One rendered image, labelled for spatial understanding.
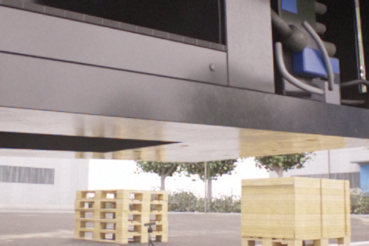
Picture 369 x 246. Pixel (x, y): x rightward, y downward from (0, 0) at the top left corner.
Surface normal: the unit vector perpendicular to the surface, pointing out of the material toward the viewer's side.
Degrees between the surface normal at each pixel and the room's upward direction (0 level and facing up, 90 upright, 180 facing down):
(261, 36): 90
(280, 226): 90
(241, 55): 90
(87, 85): 90
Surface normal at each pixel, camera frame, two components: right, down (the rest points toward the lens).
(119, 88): 0.63, -0.11
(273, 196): -0.75, -0.11
